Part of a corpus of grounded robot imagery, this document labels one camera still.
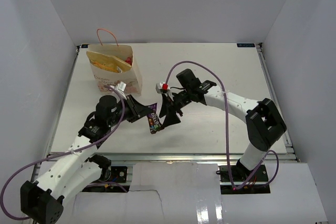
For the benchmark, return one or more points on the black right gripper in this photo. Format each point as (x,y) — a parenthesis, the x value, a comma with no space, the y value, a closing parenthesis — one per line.
(168,107)

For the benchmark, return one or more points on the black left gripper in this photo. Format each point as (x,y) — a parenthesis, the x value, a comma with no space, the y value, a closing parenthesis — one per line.
(137,109)

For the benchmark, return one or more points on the brown M&M's packet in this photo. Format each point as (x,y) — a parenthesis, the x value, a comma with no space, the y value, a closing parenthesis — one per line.
(154,122)

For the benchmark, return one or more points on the small pink candy packet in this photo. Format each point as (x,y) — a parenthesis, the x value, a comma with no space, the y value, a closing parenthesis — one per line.
(129,60)

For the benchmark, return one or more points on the tan popcorn chips bag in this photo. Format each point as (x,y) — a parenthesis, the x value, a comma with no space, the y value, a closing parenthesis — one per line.
(108,63)

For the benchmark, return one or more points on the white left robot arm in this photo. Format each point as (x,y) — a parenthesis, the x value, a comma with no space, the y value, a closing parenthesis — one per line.
(44,199)

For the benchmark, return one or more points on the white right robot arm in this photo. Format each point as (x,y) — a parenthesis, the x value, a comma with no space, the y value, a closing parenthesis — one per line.
(265,125)

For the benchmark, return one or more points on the cream bear paper bag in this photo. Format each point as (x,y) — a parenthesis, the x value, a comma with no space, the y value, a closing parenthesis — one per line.
(103,78)

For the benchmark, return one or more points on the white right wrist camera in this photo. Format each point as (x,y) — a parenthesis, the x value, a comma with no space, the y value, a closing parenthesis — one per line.
(163,88)

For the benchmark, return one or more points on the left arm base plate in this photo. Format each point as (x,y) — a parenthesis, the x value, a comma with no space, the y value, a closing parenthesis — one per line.
(117,174)

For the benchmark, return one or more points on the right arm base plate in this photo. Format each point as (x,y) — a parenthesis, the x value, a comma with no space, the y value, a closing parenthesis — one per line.
(239,174)

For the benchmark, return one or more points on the aluminium table frame rail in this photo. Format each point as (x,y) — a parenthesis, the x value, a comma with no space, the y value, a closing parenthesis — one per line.
(217,158)

